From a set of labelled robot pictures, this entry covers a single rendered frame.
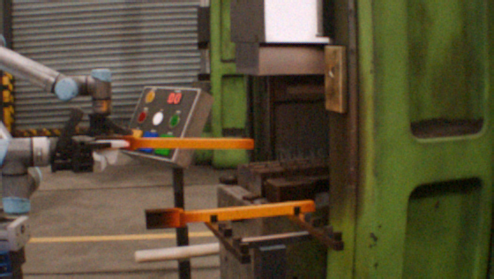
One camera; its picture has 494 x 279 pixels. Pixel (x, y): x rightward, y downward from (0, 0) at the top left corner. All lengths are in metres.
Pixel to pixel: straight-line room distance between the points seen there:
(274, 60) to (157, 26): 8.05
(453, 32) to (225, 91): 5.25
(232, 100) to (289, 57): 5.01
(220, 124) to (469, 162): 5.26
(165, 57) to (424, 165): 8.40
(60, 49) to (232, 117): 3.88
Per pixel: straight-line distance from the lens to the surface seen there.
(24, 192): 1.61
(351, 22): 1.64
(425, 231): 1.78
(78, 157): 1.60
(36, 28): 9.96
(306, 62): 1.89
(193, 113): 2.29
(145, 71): 9.86
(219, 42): 6.78
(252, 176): 1.94
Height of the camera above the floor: 1.37
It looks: 9 degrees down
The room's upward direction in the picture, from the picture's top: 1 degrees counter-clockwise
